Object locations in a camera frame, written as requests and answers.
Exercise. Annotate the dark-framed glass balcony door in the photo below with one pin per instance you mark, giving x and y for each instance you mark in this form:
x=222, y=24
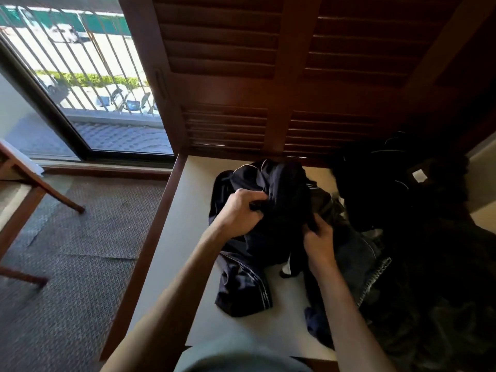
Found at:
x=50, y=112

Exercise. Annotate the green hedge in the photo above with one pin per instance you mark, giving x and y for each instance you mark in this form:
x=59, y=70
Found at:
x=89, y=78

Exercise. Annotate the black garment with white piping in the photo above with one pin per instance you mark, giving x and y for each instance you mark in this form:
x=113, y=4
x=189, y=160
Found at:
x=279, y=213

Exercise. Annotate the blue denim jeans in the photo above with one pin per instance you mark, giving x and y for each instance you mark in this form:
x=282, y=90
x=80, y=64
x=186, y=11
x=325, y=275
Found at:
x=356, y=255

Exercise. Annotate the wooden chair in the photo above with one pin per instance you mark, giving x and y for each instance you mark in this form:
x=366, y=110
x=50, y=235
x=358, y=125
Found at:
x=23, y=178

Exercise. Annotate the metal balcony railing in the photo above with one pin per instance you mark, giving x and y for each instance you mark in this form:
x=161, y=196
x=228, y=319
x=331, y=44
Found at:
x=85, y=54

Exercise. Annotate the person's right forearm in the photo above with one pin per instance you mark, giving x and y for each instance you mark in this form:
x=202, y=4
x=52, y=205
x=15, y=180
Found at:
x=348, y=317

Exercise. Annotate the person's right hand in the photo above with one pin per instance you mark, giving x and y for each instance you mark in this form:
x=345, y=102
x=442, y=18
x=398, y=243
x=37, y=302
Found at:
x=319, y=246

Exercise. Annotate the parked light car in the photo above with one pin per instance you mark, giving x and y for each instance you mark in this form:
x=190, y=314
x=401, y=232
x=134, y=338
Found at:
x=124, y=98

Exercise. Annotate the white car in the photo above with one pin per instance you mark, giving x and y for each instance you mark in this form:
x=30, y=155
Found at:
x=64, y=32

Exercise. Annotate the person's right fingers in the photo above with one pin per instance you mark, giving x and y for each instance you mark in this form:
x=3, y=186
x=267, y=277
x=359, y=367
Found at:
x=316, y=227

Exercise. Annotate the pile of dark clothes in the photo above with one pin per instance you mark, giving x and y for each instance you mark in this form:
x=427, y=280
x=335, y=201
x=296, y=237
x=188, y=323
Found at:
x=426, y=247

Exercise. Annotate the person's left hand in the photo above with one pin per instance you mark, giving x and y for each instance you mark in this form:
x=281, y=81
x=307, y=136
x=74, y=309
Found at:
x=232, y=218

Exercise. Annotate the wooden table frame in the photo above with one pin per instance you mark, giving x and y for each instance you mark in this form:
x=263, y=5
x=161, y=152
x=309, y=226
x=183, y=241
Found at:
x=155, y=236

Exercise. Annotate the person's grey shirt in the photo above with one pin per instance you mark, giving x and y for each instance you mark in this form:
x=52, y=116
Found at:
x=240, y=356

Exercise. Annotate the person's left fingers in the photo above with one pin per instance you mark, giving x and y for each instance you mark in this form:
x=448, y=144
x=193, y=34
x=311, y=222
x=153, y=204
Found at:
x=254, y=196

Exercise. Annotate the person's left forearm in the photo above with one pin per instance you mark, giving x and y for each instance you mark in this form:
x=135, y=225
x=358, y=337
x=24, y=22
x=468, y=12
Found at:
x=170, y=306

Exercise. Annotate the brown wooden louvered shutter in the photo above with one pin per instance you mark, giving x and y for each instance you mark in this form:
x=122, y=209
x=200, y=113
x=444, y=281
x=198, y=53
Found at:
x=360, y=73
x=221, y=73

